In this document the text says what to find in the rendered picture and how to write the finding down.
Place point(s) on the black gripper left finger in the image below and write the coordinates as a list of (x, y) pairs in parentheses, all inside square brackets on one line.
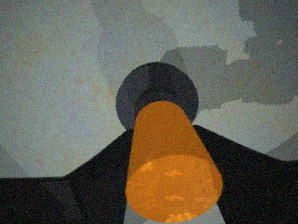
[(94, 193)]

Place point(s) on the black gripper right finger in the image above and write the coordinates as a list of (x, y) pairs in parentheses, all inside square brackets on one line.
[(257, 189)]

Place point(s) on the orange knob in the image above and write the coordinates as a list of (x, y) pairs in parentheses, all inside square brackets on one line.
[(171, 176)]

